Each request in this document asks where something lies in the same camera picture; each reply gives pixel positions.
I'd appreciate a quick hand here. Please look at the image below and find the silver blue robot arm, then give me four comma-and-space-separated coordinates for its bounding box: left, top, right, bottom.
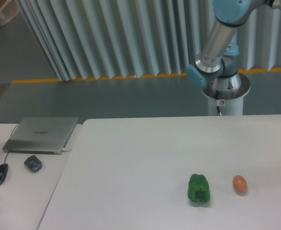
186, 0, 281, 100

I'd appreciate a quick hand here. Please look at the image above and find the green bell pepper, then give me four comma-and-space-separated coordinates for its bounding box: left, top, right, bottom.
187, 174, 210, 203

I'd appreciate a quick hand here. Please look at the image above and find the white corrugated partition screen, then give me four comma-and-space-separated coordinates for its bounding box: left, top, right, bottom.
15, 0, 281, 81

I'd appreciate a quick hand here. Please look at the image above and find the silver closed laptop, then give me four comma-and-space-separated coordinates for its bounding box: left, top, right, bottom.
2, 117, 78, 154

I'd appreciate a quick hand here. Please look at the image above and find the dark grey earbud case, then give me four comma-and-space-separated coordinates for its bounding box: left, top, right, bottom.
24, 155, 43, 173

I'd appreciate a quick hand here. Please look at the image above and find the brown egg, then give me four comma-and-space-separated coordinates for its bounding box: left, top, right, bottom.
232, 175, 247, 194

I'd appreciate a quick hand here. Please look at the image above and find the brown cardboard box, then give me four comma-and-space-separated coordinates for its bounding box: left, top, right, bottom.
0, 0, 20, 27

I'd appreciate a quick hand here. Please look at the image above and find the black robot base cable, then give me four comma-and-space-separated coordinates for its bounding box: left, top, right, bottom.
214, 90, 223, 117

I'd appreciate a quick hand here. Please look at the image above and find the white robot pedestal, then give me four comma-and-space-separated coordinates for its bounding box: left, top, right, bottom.
206, 96, 244, 116

